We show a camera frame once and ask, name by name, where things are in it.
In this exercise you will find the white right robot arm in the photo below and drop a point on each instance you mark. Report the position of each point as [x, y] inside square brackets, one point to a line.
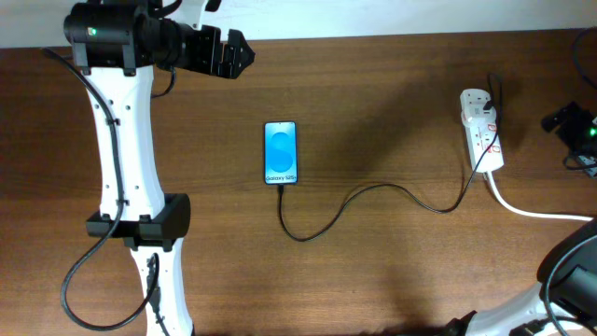
[565, 294]

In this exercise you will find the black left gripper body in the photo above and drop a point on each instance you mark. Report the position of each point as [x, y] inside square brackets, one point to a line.
[200, 51]

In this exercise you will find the white charger plug adapter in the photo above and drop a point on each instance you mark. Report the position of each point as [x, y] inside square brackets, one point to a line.
[474, 115]

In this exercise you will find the white power strip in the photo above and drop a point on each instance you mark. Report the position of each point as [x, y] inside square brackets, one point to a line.
[484, 147]

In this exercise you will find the blue Galaxy smartphone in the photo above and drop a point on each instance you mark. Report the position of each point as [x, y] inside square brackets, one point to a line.
[280, 153]

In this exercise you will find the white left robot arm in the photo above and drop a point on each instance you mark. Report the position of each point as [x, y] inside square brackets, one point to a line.
[117, 46]

